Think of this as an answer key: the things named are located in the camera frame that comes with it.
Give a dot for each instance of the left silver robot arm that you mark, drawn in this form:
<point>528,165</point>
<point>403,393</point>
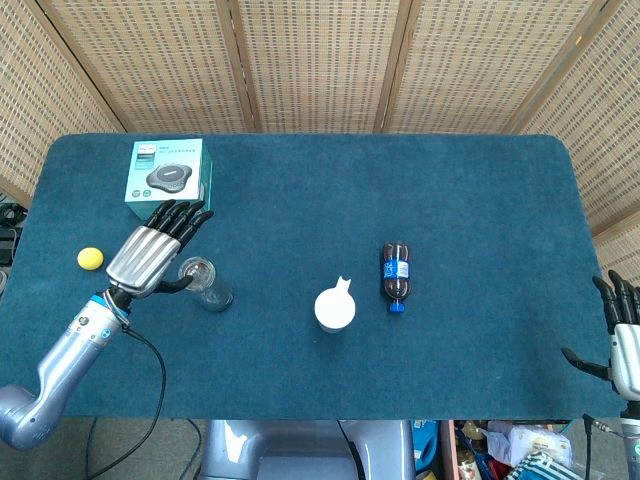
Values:
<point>60,370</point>

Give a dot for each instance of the white cup with handle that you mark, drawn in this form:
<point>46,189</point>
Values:
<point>335,310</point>

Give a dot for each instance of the yellow ball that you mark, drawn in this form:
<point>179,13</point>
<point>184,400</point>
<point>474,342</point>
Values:
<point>90,259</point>

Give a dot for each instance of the blue plastic jug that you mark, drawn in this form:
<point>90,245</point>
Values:
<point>426,445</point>

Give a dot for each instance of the grey robot torso base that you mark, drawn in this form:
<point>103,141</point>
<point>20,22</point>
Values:
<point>305,450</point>

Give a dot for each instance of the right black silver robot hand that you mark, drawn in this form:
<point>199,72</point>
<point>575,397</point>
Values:
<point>627,360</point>

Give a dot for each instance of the teal speakerphone product box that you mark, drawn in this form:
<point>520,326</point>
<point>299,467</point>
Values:
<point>167,172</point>

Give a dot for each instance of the blue carpet table mat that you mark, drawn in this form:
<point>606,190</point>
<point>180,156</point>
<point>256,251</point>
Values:
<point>320,225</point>

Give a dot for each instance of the clear drinking glass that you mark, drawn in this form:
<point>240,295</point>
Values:
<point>212,290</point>

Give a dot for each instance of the small cola bottle blue cap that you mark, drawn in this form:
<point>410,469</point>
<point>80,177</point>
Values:
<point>396,272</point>

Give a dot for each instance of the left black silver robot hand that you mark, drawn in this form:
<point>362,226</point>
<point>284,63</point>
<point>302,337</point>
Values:
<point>142,260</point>

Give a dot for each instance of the blue white striped package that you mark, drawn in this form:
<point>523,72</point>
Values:
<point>542,467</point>

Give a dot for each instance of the white crumpled plastic bag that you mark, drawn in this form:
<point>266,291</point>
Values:
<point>530,440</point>

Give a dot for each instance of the woven rattan folding screen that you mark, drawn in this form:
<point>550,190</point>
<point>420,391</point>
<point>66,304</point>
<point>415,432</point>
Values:
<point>320,65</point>

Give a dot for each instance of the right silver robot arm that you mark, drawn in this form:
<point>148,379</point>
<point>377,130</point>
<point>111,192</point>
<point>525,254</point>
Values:
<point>631,440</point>

